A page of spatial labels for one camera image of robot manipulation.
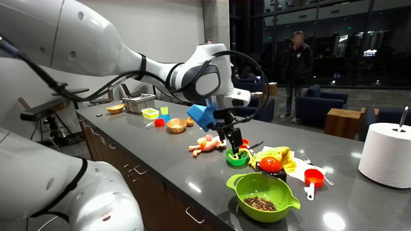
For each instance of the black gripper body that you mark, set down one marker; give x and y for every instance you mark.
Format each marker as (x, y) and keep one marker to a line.
(226, 121)

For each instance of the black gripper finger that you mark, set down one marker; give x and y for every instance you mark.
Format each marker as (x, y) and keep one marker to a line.
(227, 139)
(237, 143)

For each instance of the green bowl with spout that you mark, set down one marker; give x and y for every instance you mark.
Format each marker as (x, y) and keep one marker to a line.
(257, 188)

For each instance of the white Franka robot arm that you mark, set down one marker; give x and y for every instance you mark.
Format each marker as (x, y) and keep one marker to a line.
(77, 43)

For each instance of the yellow shallow bowl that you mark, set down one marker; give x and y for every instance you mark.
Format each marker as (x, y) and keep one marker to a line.
(115, 110)

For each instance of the small orange cup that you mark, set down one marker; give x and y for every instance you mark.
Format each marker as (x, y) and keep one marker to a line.
(245, 143)

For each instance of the orange pink toy chicken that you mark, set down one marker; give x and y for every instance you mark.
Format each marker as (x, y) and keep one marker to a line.
(207, 144)

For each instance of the dark blue sofa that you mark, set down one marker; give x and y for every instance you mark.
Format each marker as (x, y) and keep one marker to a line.
(257, 112)

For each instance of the small brown toy bread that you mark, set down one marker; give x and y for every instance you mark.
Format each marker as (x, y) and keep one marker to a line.
(190, 122)

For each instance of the orange toy tomato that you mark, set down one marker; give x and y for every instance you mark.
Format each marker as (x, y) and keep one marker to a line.
(269, 165)

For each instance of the low wooden table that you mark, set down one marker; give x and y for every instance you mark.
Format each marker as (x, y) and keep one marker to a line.
(258, 98)

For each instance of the black box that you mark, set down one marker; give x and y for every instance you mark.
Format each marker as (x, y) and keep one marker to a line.
(280, 175)

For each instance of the brown cardboard box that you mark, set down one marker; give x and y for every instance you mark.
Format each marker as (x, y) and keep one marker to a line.
(271, 89)

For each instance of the green and blue cup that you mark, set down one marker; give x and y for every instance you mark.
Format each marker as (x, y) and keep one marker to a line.
(164, 113)

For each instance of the brown food pieces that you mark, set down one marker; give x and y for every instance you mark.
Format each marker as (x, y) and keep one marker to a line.
(259, 203)

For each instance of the white cloth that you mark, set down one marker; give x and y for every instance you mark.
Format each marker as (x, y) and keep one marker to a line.
(299, 167)

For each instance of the small red cup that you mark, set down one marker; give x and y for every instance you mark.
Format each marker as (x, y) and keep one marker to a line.
(159, 124)

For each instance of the yellow plastic container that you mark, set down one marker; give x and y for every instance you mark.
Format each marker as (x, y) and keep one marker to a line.
(149, 113)

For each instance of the person in dark jacket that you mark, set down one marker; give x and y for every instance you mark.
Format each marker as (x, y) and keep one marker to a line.
(296, 69)

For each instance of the metal baking pan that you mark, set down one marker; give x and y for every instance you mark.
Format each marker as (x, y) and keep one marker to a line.
(138, 103)

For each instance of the dark blue armchair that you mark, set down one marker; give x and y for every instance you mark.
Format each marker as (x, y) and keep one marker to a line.
(386, 117)
(318, 107)

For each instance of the brown wooden counter cabinet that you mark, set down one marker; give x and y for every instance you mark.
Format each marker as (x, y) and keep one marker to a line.
(128, 167)

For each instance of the wooden cube side table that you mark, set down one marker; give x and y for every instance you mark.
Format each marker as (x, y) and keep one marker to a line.
(341, 124)

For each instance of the white paper towel roll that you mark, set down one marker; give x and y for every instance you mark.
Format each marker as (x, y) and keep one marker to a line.
(385, 156)

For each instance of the metal paper towel rod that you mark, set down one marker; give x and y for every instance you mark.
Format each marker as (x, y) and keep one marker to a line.
(403, 117)

